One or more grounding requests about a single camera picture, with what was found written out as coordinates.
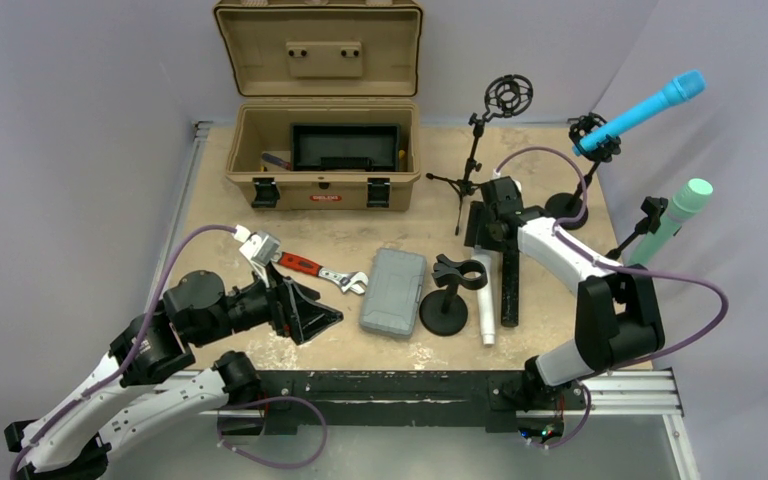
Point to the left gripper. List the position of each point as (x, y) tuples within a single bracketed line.
[(293, 307)]

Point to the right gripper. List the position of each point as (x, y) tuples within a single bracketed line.
[(476, 232)]

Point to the black microphone silver grille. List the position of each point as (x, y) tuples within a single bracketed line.
[(510, 288)]

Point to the white microphone grey grille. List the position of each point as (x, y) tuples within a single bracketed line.
[(485, 298)]

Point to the black round-base clip stand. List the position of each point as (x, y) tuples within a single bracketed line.
[(443, 312)]

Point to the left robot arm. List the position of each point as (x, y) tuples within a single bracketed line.
[(75, 440)]

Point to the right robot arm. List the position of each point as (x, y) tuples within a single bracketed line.
[(617, 316)]

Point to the black stand holding green microphone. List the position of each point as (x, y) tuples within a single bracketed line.
[(653, 208)]

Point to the mint green microphone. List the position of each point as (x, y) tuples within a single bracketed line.
[(689, 200)]

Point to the blue microphone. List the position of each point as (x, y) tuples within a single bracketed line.
[(679, 90)]

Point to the grey plastic case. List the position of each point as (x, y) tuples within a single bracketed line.
[(392, 296)]

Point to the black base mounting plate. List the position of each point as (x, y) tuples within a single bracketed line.
[(495, 401)]

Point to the screwdriver in toolbox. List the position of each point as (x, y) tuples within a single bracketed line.
[(274, 160)]

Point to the black tray in toolbox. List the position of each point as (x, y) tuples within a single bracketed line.
[(345, 147)]

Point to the tan open toolbox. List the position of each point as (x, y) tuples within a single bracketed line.
[(321, 62)]

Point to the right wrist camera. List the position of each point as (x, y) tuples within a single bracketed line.
[(503, 188)]

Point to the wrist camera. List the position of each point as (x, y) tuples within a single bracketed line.
[(503, 188), (257, 248)]

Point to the red handled adjustable wrench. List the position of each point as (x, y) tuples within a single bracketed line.
[(355, 282)]

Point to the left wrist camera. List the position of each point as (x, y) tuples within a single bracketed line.
[(257, 248)]

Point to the black tripod shock-mount stand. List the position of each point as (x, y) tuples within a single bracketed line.
[(507, 96)]

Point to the aluminium table frame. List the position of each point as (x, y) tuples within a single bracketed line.
[(635, 431)]

